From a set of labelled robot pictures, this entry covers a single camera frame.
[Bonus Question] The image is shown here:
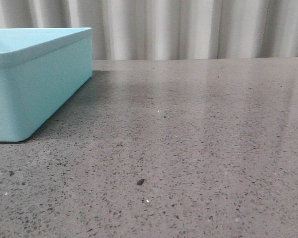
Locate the light blue plastic box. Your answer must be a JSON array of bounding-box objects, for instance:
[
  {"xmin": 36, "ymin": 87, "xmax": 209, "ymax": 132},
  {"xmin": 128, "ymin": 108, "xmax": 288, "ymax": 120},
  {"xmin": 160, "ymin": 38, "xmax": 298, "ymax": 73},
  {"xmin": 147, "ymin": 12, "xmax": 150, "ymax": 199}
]
[{"xmin": 0, "ymin": 27, "xmax": 92, "ymax": 142}]

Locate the small black debris piece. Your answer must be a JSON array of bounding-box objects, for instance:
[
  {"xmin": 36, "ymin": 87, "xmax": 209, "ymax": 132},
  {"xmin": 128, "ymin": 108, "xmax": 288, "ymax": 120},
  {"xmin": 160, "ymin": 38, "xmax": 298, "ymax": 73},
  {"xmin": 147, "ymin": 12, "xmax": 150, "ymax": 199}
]
[{"xmin": 136, "ymin": 178, "xmax": 145, "ymax": 185}]

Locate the grey pleated curtain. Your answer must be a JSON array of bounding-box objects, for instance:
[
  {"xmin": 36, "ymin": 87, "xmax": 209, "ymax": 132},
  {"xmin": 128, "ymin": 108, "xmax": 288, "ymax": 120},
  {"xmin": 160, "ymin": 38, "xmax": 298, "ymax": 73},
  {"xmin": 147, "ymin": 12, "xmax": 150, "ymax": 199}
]
[{"xmin": 0, "ymin": 0, "xmax": 298, "ymax": 60}]

